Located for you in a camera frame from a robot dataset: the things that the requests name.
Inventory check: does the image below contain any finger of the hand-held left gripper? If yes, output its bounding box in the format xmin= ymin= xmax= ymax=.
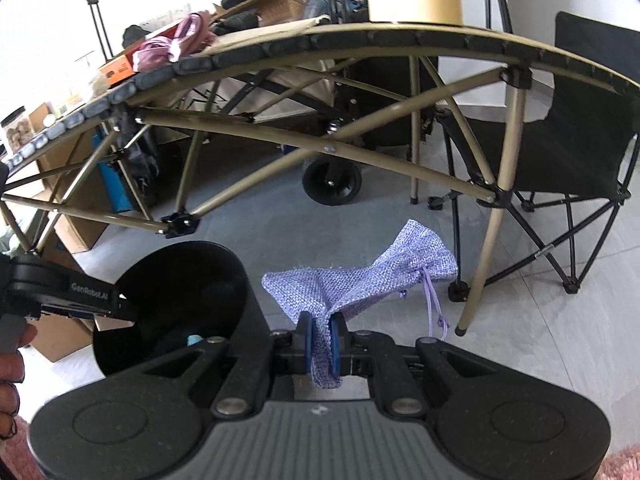
xmin=99 ymin=293 xmax=144 ymax=320

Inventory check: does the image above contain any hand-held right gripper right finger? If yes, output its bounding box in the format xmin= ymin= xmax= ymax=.
xmin=327 ymin=311 xmax=501 ymax=418

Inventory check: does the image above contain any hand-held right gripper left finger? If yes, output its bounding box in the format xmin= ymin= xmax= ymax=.
xmin=142 ymin=311 xmax=317 ymax=418

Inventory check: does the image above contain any black round trash bin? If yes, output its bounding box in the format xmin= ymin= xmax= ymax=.
xmin=91 ymin=241 xmax=273 ymax=378

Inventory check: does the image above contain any purple woven drawstring pouch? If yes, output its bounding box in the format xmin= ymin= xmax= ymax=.
xmin=262 ymin=219 xmax=460 ymax=390

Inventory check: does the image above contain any person's left hand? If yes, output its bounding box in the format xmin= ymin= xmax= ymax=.
xmin=0 ymin=324 xmax=39 ymax=441

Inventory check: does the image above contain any cardboard box with corrugated flap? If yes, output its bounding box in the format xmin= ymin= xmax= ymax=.
xmin=30 ymin=102 xmax=116 ymax=253

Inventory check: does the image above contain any blue box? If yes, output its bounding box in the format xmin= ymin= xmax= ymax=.
xmin=96 ymin=157 xmax=135 ymax=215

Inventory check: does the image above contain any black hanging bag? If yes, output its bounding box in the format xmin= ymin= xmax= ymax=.
xmin=116 ymin=105 xmax=162 ymax=196

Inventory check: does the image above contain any clear snack jar black lid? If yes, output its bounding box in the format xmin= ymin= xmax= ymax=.
xmin=0 ymin=106 xmax=38 ymax=153

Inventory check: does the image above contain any orange cardboard box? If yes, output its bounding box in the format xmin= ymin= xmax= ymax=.
xmin=96 ymin=56 xmax=137 ymax=87

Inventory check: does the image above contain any pink satin cloth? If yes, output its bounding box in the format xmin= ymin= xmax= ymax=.
xmin=131 ymin=11 xmax=217 ymax=73

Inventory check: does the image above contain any olive folding table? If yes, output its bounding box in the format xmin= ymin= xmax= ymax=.
xmin=0 ymin=15 xmax=640 ymax=338

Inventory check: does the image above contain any black folding camp chair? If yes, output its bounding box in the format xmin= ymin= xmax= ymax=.
xmin=427 ymin=10 xmax=640 ymax=295

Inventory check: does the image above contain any open brown cardboard box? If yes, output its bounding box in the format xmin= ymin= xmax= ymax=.
xmin=212 ymin=0 xmax=311 ymax=36

